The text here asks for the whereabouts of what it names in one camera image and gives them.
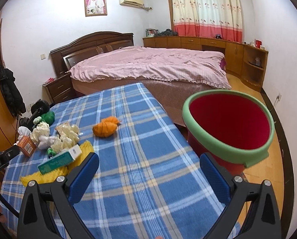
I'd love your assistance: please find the pink bedspread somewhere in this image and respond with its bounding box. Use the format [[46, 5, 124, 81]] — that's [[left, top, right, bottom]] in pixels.
[[69, 46, 227, 84]]

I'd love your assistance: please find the red bin with green rim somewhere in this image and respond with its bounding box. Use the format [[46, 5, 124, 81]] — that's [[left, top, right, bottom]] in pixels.
[[182, 90, 274, 175]]

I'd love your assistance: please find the cream tissue pile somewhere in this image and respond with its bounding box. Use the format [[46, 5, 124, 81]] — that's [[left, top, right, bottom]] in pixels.
[[51, 133, 80, 153]]

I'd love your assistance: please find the dark wooden nightstand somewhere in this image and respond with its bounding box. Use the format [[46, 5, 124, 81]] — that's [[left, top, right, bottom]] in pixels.
[[43, 73, 77, 104]]

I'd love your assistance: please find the white tissue wad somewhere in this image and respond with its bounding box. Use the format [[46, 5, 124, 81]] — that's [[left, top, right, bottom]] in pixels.
[[18, 126, 32, 136]]

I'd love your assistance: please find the white air conditioner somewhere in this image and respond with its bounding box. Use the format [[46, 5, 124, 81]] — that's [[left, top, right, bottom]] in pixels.
[[119, 0, 144, 8]]

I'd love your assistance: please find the yellow foam net sleeve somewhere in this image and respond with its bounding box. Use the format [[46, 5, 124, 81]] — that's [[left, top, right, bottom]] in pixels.
[[20, 140, 94, 187]]

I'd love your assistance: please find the black jacket hanging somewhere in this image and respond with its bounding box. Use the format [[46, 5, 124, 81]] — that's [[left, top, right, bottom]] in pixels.
[[0, 65, 26, 117]]

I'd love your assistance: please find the long wooden cabinet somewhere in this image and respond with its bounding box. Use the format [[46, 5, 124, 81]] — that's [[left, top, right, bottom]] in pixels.
[[142, 35, 269, 92]]

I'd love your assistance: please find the small orange carton box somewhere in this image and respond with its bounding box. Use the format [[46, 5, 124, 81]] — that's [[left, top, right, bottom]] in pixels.
[[17, 135, 37, 158]]

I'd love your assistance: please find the green clover-shaped toy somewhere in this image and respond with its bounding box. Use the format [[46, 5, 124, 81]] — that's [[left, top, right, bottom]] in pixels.
[[33, 111, 55, 125]]

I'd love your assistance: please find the white green medicine box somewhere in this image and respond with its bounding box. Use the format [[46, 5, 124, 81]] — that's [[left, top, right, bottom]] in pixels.
[[38, 144, 82, 175]]

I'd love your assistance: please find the dark wooden headboard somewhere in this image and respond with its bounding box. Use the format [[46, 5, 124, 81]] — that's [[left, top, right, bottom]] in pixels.
[[50, 31, 134, 77]]

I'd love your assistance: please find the floral red-bottom curtain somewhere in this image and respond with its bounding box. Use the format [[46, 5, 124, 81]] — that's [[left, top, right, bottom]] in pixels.
[[172, 0, 243, 43]]

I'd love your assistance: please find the small photo frame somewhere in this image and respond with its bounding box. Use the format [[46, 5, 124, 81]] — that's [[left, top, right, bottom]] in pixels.
[[146, 29, 159, 37]]

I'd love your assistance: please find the framed wedding photo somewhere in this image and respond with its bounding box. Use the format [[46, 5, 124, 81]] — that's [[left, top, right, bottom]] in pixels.
[[84, 0, 107, 17]]

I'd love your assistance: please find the orange wrapper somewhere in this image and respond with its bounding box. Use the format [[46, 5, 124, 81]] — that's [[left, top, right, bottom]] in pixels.
[[92, 116, 121, 138]]

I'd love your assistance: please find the clear plastic bag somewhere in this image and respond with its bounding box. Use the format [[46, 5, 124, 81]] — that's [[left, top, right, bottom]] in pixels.
[[37, 135, 58, 150]]

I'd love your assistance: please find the cream paper ball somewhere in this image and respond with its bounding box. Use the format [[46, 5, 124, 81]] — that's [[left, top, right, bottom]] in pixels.
[[30, 122, 50, 144]]

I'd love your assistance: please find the red box on shelf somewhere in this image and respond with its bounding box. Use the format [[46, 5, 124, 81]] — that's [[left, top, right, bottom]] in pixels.
[[255, 39, 262, 48]]

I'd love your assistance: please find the dark clothes pile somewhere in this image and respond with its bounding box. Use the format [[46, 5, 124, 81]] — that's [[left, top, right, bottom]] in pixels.
[[154, 29, 178, 37]]

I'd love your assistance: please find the blue plaid blanket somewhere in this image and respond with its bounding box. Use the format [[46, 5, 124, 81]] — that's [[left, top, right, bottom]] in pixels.
[[0, 82, 242, 239]]

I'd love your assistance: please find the small green bottle cap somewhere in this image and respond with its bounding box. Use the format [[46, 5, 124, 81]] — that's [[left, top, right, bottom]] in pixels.
[[47, 148, 57, 158]]

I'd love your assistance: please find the orange snack packet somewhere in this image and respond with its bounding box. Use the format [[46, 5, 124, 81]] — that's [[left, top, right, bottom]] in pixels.
[[56, 122, 80, 141]]

